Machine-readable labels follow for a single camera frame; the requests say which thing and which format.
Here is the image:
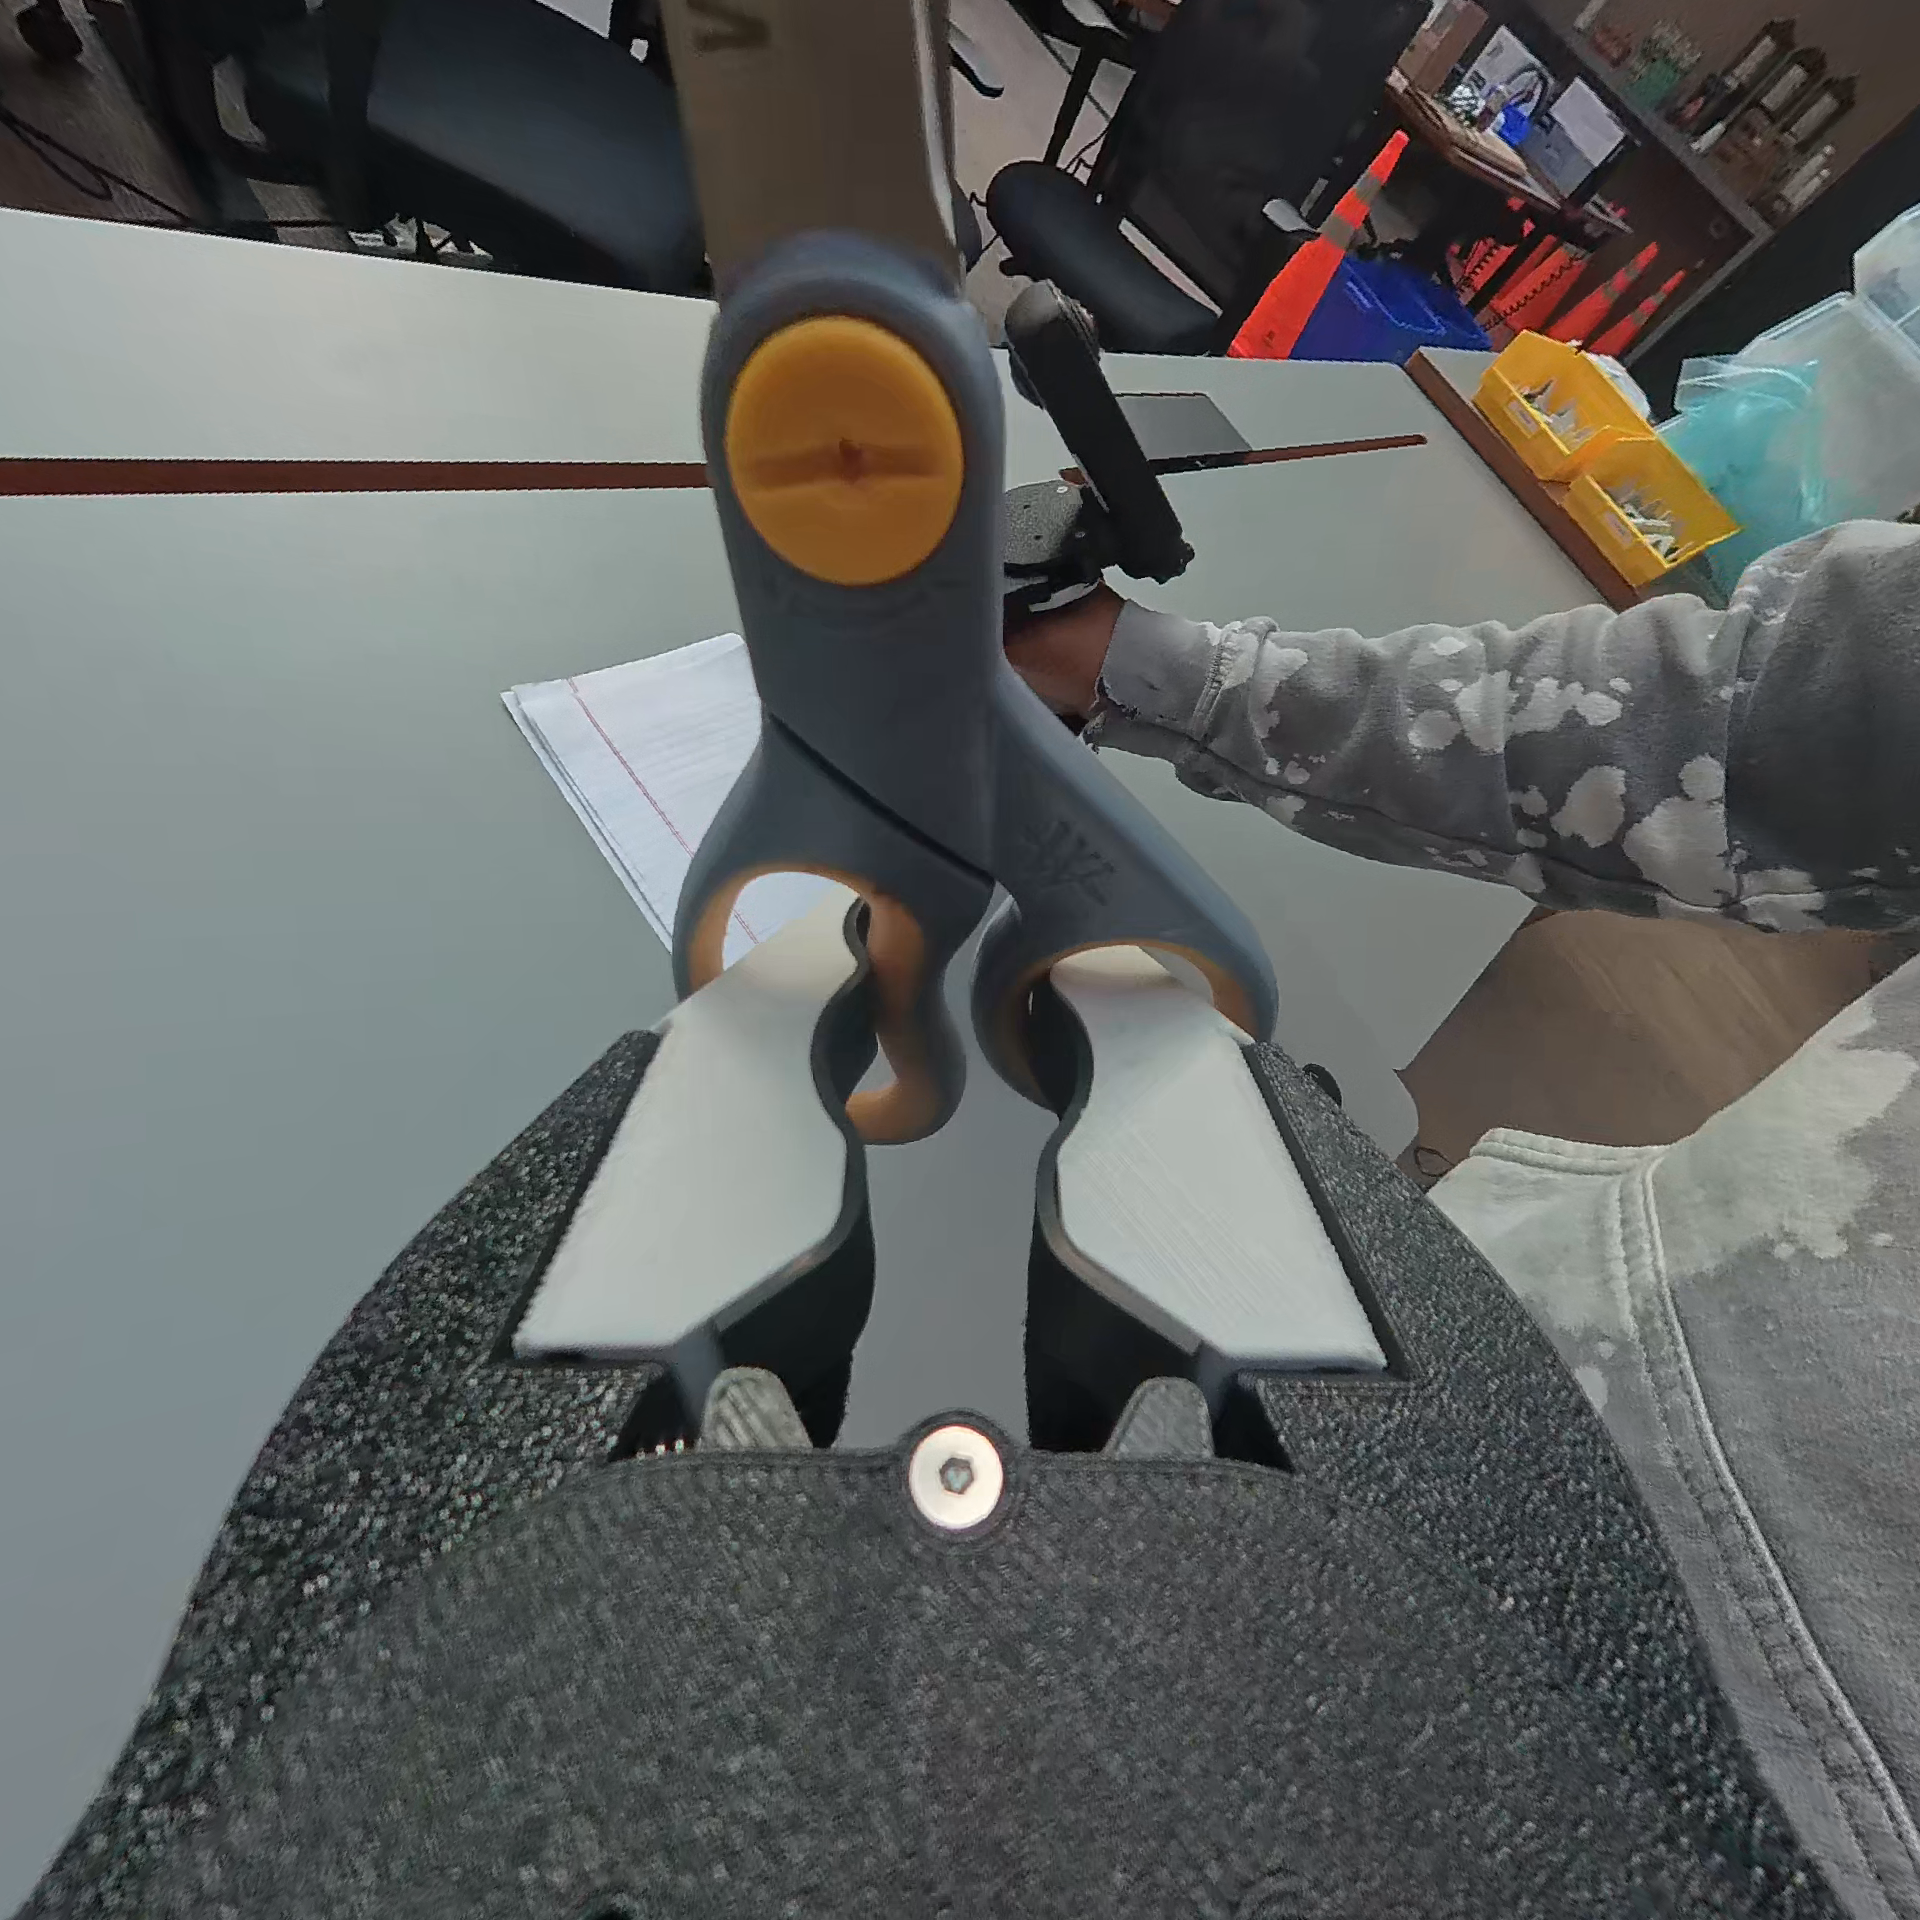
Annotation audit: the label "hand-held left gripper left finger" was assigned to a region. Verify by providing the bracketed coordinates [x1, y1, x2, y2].
[514, 897, 880, 1450]

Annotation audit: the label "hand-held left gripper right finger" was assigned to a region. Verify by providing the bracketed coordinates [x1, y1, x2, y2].
[1023, 943, 1392, 1450]

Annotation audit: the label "grey orange scissors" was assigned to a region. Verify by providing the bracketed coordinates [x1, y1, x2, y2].
[660, 0, 1279, 1150]

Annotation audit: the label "stack of lined paper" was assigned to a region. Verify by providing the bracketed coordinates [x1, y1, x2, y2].
[503, 631, 784, 953]

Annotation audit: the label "person's right hand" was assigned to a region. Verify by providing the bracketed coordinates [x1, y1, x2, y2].
[1000, 595, 1124, 724]

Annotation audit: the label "black office chair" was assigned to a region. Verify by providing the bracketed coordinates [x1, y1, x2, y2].
[351, 0, 712, 298]
[982, 153, 1229, 359]

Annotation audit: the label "orange traffic cone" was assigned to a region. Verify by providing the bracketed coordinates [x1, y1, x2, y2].
[1227, 129, 1414, 362]

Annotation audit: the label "blue plastic bin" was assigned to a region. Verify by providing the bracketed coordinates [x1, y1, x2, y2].
[1290, 251, 1496, 366]

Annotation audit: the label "yellow parts bin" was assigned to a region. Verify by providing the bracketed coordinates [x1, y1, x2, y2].
[1558, 447, 1744, 589]
[1474, 329, 1661, 484]

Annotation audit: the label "row of orange cones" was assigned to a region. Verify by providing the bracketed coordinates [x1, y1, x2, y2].
[1477, 231, 1706, 349]

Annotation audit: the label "person's grey hooded sweatshirt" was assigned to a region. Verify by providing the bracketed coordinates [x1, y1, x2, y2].
[1424, 930, 1920, 1920]

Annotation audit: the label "teal plastic bag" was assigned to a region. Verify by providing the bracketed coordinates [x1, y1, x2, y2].
[1650, 201, 1920, 531]

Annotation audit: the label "dark wooden shelf unit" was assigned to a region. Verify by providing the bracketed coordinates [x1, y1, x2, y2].
[1387, 0, 1869, 369]

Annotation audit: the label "flat desk cable lid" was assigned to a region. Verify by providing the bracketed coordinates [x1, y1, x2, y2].
[1114, 390, 1256, 461]

